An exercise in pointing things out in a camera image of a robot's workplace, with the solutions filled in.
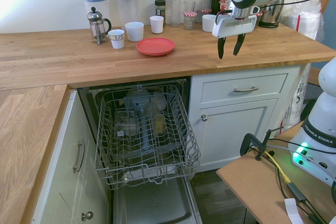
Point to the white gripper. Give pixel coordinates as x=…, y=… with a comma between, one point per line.
x=233, y=26

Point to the red plastic plate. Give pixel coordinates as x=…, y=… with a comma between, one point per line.
x=155, y=46

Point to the steel dishwasher door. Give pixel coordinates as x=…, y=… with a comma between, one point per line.
x=155, y=203

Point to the white cup at right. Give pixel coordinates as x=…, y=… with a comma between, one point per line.
x=208, y=23

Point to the glass jar red checkered lid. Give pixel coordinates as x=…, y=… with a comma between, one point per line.
x=258, y=19
x=203, y=12
x=189, y=20

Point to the white drawer front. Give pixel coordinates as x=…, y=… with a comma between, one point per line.
x=218, y=90

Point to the tall empty glass jar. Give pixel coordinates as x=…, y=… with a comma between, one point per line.
x=205, y=1

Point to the stainless steel kettle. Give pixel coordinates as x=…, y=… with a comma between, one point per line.
x=271, y=14

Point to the clear drinking glass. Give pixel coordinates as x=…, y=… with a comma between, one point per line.
x=189, y=5

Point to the clear bottle green lid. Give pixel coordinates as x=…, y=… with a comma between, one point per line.
x=175, y=11

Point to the white ribbed cup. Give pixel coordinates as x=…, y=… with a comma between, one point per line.
x=156, y=24

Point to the instant coffee jar black lid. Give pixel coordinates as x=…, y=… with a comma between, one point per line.
x=160, y=9

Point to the white cabinet door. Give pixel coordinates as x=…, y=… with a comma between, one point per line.
x=236, y=134

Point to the white cup in rack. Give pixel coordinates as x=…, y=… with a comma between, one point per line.
x=159, y=102

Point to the white ceramic mug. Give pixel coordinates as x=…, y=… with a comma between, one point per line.
x=134, y=32

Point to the black screw clamp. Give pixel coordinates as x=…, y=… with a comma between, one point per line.
x=245, y=142

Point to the yellow plastic cup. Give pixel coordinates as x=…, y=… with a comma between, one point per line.
x=159, y=124

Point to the clear pitcher dark blue lid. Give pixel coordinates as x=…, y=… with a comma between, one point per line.
x=127, y=6

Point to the small patterned paper cup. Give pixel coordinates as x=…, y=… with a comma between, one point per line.
x=116, y=39

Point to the glass steel French press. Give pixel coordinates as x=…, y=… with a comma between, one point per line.
x=97, y=26

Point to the brown wooden mounting board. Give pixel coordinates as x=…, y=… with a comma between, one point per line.
x=252, y=182

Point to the white paper strip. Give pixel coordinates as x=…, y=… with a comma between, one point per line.
x=292, y=209

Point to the white corner cabinet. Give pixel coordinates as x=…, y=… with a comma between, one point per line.
x=63, y=171

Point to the metal corner cabinet knob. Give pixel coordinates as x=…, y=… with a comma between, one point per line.
x=87, y=216

